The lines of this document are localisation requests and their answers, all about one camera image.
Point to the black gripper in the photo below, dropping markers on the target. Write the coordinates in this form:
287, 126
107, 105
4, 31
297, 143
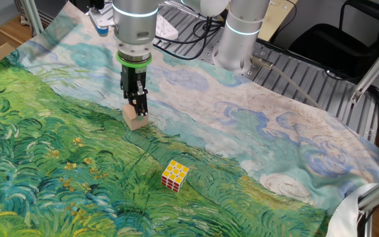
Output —
132, 77

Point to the plain wooden cube block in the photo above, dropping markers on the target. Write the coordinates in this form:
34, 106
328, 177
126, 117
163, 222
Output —
135, 123

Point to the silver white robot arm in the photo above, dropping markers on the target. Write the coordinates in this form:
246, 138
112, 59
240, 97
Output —
135, 29

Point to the painted landscape print cloth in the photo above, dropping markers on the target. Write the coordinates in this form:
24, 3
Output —
209, 115

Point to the white power strip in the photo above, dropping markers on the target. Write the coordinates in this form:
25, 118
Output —
168, 31

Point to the rubik's cube puzzle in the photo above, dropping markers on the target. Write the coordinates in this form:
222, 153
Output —
175, 176

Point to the black office chair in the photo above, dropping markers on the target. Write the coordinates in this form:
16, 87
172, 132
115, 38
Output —
334, 49

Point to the white fabric sheet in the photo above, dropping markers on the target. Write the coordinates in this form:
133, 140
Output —
344, 214

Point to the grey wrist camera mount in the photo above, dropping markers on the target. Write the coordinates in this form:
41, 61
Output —
101, 30

